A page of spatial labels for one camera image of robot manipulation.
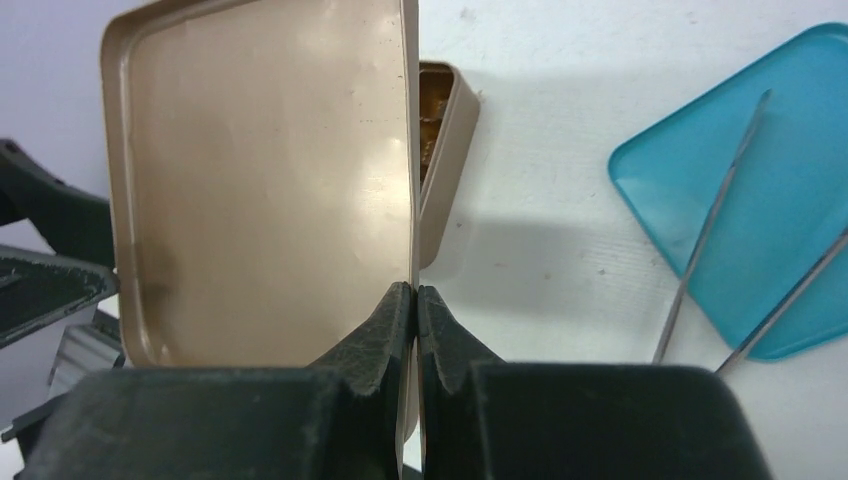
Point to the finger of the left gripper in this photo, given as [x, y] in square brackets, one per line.
[74, 223]
[39, 289]

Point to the brown tin lid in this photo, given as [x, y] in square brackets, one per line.
[263, 161]

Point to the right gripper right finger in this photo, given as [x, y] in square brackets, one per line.
[487, 418]

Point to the teal plastic tray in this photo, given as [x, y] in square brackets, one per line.
[782, 122]

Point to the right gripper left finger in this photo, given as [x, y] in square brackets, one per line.
[340, 417]

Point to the gold cookie tin box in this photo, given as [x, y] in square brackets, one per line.
[449, 112]

